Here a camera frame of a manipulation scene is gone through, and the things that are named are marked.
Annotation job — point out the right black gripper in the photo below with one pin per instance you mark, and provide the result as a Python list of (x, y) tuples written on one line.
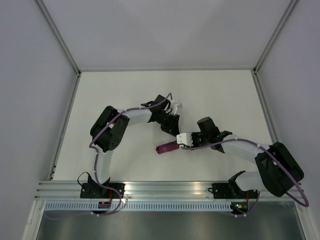
[(193, 134)]

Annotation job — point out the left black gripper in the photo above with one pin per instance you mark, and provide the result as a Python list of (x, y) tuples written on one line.
[(172, 127)]

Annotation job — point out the purple cloth napkin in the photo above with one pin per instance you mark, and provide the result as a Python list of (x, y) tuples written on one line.
[(167, 147)]

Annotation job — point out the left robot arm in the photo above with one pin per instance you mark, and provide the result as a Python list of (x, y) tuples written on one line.
[(109, 129)]

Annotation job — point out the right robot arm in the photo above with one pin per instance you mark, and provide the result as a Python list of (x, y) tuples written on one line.
[(276, 166)]

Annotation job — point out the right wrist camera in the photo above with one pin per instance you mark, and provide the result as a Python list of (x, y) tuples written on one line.
[(184, 140)]

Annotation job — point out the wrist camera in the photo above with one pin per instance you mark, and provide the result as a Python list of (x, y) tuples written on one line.
[(184, 140), (176, 106)]

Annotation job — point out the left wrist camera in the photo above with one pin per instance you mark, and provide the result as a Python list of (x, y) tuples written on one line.
[(176, 106)]

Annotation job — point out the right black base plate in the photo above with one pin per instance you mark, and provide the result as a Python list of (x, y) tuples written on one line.
[(228, 191)]

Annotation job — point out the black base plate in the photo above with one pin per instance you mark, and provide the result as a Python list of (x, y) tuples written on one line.
[(228, 191), (94, 191)]

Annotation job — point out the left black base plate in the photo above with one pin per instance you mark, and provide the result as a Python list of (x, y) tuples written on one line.
[(94, 191)]

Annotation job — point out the white slotted cable duct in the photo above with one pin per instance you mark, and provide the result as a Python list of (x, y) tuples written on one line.
[(142, 206)]

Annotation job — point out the aluminium front rail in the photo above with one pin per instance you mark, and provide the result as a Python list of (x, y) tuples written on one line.
[(179, 191)]

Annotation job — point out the right aluminium frame post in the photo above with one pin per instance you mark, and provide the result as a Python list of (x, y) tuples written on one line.
[(275, 34)]

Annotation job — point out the aluminium frame post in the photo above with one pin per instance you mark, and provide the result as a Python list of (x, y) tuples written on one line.
[(57, 35), (275, 34)]

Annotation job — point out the left aluminium frame post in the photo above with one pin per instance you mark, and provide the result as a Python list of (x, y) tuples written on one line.
[(57, 35)]

